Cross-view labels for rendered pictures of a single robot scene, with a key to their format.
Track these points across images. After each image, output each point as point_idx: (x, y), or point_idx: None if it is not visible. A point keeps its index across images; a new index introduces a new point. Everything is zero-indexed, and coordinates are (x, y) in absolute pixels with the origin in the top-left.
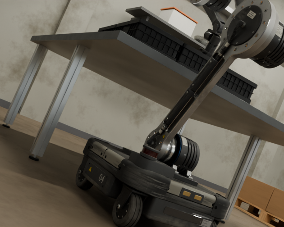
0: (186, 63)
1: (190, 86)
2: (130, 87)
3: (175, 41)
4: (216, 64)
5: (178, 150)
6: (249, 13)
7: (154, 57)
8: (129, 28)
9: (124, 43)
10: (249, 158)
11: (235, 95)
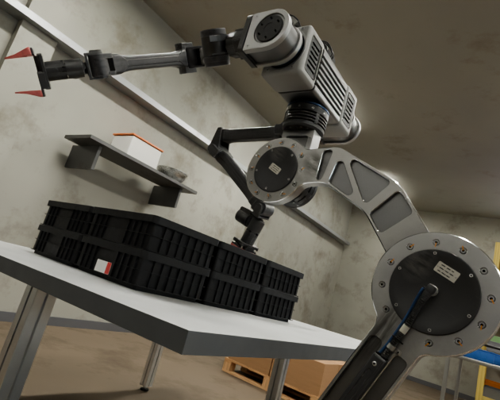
0: (224, 271)
1: None
2: None
3: (209, 241)
4: (385, 366)
5: None
6: (440, 267)
7: (246, 351)
8: (127, 226)
9: (196, 354)
10: (286, 360)
11: (282, 297)
